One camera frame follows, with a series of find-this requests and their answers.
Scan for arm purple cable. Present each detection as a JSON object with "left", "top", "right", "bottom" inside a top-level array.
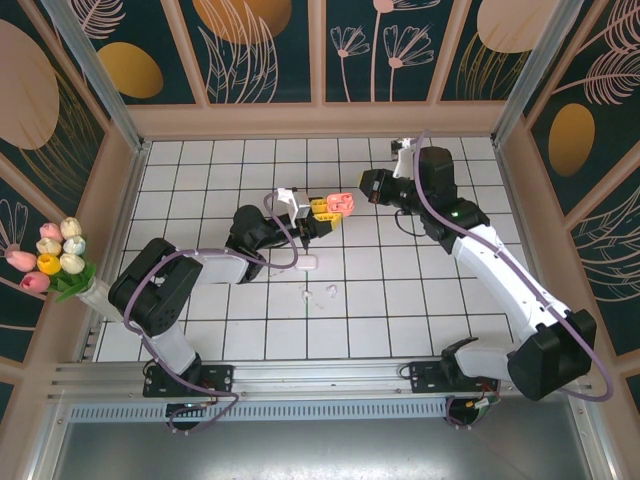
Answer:
[
  {"left": 412, "top": 130, "right": 615, "bottom": 430},
  {"left": 119, "top": 191, "right": 304, "bottom": 435}
]

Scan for grey metal panel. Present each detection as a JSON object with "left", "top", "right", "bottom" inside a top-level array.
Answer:
[{"left": 49, "top": 419, "right": 616, "bottom": 480}]

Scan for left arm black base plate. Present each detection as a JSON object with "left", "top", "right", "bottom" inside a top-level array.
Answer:
[{"left": 143, "top": 363, "right": 236, "bottom": 399}]

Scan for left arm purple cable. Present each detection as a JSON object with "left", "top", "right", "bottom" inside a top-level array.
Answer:
[{"left": 119, "top": 191, "right": 304, "bottom": 435}]

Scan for slotted grey cable duct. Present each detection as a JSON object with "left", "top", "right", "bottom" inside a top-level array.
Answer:
[{"left": 67, "top": 397, "right": 576, "bottom": 424}]

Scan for round black cable port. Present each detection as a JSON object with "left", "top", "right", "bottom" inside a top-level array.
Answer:
[
  {"left": 166, "top": 402, "right": 214, "bottom": 434},
  {"left": 446, "top": 394, "right": 500, "bottom": 430}
]

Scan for aluminium mounting rail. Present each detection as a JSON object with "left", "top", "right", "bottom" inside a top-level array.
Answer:
[{"left": 47, "top": 353, "right": 596, "bottom": 404}]

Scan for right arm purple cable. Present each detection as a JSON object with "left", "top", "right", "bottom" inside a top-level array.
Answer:
[{"left": 412, "top": 130, "right": 615, "bottom": 430}]

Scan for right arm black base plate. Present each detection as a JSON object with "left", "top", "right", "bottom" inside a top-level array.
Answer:
[{"left": 409, "top": 359, "right": 501, "bottom": 394}]

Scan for aluminium frame post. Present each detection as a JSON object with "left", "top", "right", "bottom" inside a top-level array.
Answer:
[
  {"left": 39, "top": 0, "right": 151, "bottom": 154},
  {"left": 492, "top": 0, "right": 586, "bottom": 146}
]

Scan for orange earbud charging case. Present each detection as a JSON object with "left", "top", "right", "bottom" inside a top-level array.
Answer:
[{"left": 324, "top": 191, "right": 355, "bottom": 217}]

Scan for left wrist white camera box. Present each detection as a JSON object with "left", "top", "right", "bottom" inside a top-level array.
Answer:
[{"left": 276, "top": 187, "right": 311, "bottom": 221}]

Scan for artificial tulip bouquet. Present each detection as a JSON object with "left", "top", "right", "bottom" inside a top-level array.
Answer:
[{"left": 4, "top": 215, "right": 99, "bottom": 304}]

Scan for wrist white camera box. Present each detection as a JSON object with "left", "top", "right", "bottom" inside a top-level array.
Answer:
[
  {"left": 391, "top": 135, "right": 420, "bottom": 179},
  {"left": 276, "top": 187, "right": 311, "bottom": 221}
]

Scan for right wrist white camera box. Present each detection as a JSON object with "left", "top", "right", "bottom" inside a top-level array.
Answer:
[{"left": 391, "top": 135, "right": 420, "bottom": 179}]

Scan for white ribbed vase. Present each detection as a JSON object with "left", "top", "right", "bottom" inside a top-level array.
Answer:
[{"left": 79, "top": 282, "right": 121, "bottom": 321}]

